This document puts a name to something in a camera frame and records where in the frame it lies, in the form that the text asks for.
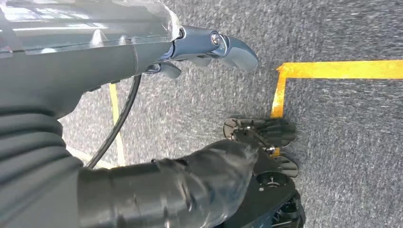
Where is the yellow floor tape square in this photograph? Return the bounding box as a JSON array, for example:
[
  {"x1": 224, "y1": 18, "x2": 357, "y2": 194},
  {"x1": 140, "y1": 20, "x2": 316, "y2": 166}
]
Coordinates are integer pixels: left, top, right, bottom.
[
  {"x1": 66, "y1": 83, "x2": 127, "y2": 170},
  {"x1": 270, "y1": 59, "x2": 403, "y2": 157}
]

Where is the robot left arm ribbed sleeve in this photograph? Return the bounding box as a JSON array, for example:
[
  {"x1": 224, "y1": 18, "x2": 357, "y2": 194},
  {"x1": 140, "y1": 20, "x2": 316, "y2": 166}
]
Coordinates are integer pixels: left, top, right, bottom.
[{"x1": 0, "y1": 107, "x2": 84, "y2": 228}]

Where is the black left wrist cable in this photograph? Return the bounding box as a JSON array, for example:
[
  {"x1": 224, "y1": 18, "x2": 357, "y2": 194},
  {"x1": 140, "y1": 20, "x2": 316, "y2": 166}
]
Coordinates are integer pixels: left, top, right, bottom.
[{"x1": 86, "y1": 74, "x2": 142, "y2": 170}]

